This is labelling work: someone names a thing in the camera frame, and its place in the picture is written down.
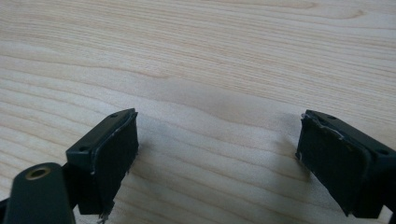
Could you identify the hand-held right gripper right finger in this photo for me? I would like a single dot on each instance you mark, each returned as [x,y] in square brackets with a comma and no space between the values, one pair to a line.
[336,161]

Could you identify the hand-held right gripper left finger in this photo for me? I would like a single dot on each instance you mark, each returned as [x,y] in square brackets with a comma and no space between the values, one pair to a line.
[109,161]

